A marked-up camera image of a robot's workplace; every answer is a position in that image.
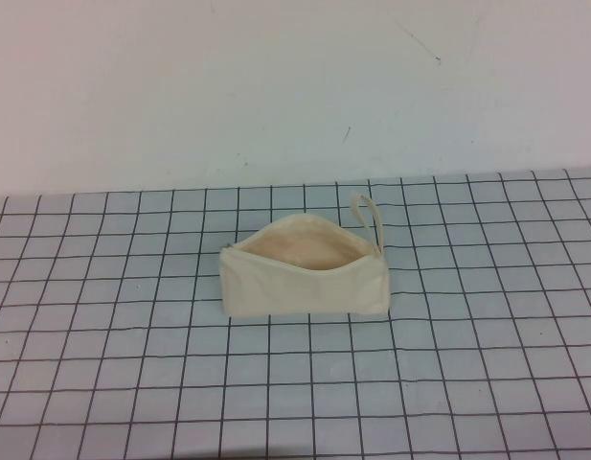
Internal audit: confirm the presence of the cream canvas pencil case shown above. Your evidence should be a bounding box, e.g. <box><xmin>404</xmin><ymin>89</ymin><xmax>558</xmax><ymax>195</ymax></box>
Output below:
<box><xmin>218</xmin><ymin>190</ymin><xmax>388</xmax><ymax>318</ymax></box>

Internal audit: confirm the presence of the blue grid-patterned tablecloth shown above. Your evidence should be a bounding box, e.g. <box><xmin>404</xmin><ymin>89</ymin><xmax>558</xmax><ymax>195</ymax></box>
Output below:
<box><xmin>0</xmin><ymin>165</ymin><xmax>591</xmax><ymax>460</ymax></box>

